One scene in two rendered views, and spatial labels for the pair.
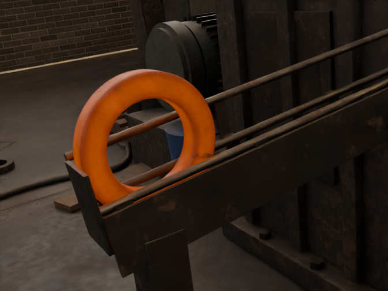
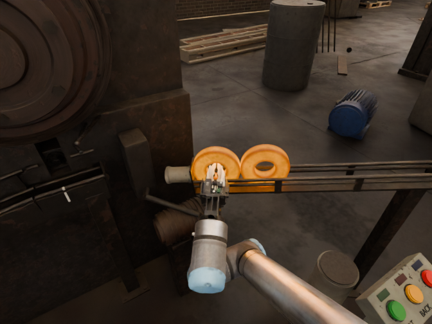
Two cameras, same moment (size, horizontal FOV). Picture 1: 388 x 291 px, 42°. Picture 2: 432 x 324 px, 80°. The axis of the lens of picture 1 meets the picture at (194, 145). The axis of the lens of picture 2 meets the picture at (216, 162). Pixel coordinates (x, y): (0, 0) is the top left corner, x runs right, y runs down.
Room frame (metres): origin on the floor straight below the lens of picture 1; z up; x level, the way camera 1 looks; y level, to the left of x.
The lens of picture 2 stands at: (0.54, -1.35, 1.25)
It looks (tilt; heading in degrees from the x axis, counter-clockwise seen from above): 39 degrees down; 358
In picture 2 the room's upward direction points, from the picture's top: straight up
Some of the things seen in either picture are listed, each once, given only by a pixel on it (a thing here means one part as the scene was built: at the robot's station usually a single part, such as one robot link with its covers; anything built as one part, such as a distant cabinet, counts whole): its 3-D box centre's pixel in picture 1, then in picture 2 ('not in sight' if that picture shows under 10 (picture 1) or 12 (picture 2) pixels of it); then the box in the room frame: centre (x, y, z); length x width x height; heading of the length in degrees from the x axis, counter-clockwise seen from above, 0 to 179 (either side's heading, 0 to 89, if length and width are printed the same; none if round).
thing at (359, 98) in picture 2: not in sight; (355, 111); (2.58, -2.68, 0.17); 0.57 x 0.31 x 0.34; 139
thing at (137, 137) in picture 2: not in sight; (137, 163); (1.26, -1.10, 0.68); 0.11 x 0.08 x 0.24; 29
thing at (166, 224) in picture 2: not in sight; (188, 249); (1.17, -1.25, 0.27); 0.22 x 0.13 x 0.53; 119
